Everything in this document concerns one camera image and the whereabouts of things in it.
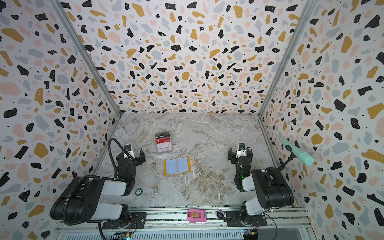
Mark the black VIP card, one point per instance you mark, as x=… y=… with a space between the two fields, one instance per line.
x=162 y=135

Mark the aluminium corner post left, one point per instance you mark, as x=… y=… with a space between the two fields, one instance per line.
x=65 y=21

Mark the teal round token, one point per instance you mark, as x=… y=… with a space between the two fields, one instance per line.
x=138 y=192

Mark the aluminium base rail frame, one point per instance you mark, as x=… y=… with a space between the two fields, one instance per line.
x=223 y=223

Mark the pink tape measure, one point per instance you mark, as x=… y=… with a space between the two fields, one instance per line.
x=196 y=216

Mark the red card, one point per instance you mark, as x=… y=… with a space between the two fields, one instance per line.
x=163 y=141

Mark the clear acrylic card stand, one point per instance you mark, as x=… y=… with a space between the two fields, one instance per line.
x=163 y=142

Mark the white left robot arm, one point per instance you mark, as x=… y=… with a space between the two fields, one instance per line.
x=81 y=201

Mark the yellow leather card holder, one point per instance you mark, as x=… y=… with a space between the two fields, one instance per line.
x=178 y=166

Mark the aluminium corner post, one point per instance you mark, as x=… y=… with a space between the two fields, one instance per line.
x=65 y=21
x=306 y=14

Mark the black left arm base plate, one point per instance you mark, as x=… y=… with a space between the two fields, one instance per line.
x=127 y=221

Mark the aluminium corner post right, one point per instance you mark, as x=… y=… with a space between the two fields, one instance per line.
x=306 y=14

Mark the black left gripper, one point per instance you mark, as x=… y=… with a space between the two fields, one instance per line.
x=142 y=156

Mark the mint green microphone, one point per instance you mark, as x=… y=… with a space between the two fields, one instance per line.
x=303 y=156

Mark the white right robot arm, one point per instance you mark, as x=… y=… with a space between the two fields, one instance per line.
x=272 y=190

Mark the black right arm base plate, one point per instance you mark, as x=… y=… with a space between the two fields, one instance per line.
x=241 y=219

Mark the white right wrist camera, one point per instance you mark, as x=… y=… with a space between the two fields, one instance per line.
x=241 y=150

